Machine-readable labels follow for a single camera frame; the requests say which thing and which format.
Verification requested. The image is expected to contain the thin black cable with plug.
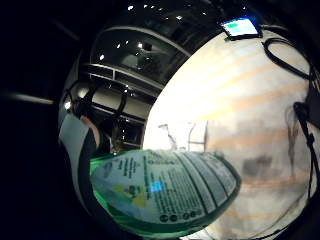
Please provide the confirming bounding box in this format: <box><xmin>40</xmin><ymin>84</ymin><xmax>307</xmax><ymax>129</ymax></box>
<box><xmin>292</xmin><ymin>101</ymin><xmax>320</xmax><ymax>201</ymax></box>

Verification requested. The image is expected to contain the looped black cable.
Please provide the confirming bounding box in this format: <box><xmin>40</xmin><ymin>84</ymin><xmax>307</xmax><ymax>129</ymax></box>
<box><xmin>262</xmin><ymin>37</ymin><xmax>315</xmax><ymax>81</ymax></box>

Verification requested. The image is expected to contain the clear plastic container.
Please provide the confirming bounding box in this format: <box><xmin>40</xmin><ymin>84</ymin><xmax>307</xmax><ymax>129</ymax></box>
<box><xmin>157</xmin><ymin>121</ymin><xmax>210</xmax><ymax>152</ymax></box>

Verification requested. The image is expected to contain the green bottle with white label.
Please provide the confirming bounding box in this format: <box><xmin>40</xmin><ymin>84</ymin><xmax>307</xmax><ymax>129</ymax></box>
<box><xmin>89</xmin><ymin>148</ymin><xmax>242</xmax><ymax>240</ymax></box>

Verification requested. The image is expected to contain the black device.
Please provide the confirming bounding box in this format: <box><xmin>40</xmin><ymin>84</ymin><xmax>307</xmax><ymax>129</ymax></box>
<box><xmin>305</xmin><ymin>65</ymin><xmax>320</xmax><ymax>130</ymax></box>

